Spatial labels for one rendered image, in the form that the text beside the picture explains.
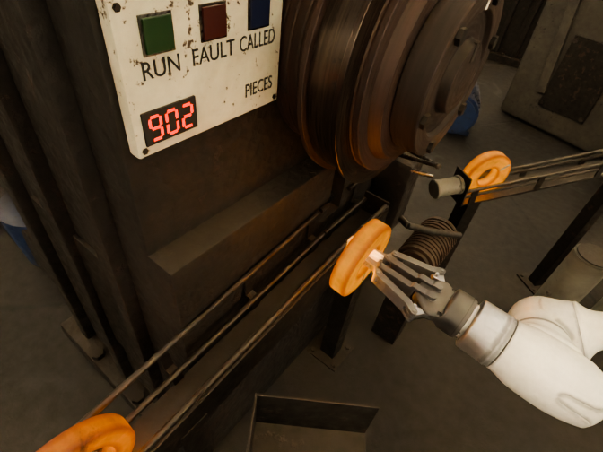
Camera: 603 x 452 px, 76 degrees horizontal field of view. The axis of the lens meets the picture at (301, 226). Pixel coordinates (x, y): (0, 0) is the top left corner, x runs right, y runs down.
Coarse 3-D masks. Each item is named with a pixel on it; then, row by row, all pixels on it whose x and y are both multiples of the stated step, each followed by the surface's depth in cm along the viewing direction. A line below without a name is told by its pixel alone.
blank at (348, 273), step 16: (368, 224) 67; (384, 224) 69; (352, 240) 66; (368, 240) 65; (384, 240) 72; (352, 256) 65; (336, 272) 67; (352, 272) 65; (368, 272) 77; (336, 288) 69; (352, 288) 73
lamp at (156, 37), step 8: (152, 16) 40; (160, 16) 41; (168, 16) 42; (144, 24) 40; (152, 24) 41; (160, 24) 41; (168, 24) 42; (144, 32) 40; (152, 32) 41; (160, 32) 42; (168, 32) 43; (144, 40) 41; (152, 40) 42; (160, 40) 42; (168, 40) 43; (152, 48) 42; (160, 48) 43; (168, 48) 44
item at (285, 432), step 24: (264, 408) 66; (288, 408) 65; (312, 408) 65; (336, 408) 64; (360, 408) 63; (264, 432) 69; (288, 432) 69; (312, 432) 70; (336, 432) 70; (360, 432) 71
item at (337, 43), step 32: (352, 0) 50; (384, 0) 50; (320, 32) 53; (352, 32) 49; (320, 64) 54; (352, 64) 52; (320, 96) 57; (352, 96) 56; (320, 128) 61; (352, 160) 68
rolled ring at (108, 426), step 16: (96, 416) 55; (112, 416) 57; (64, 432) 51; (80, 432) 51; (96, 432) 52; (112, 432) 54; (128, 432) 58; (48, 448) 49; (64, 448) 49; (80, 448) 50; (96, 448) 53; (112, 448) 59; (128, 448) 60
